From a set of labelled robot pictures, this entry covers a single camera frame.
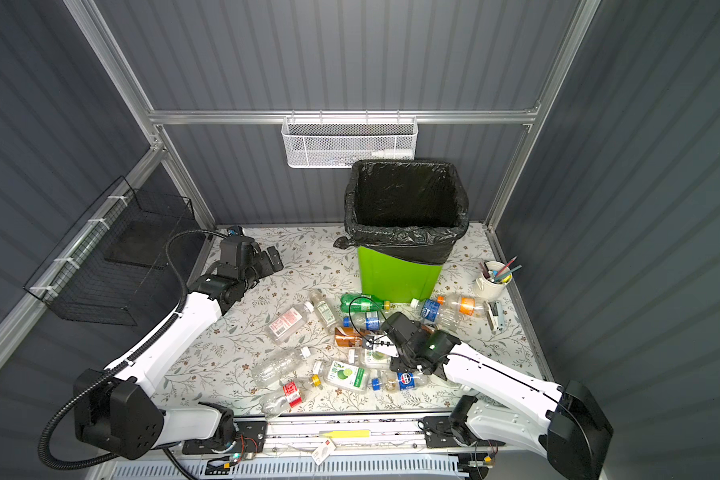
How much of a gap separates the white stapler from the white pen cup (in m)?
0.02

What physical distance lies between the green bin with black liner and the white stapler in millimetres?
182

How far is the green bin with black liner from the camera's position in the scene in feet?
2.28

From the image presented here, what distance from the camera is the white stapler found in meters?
0.93

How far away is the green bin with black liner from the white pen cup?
0.15 m

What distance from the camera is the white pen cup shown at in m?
0.93

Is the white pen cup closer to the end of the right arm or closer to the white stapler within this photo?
the white stapler
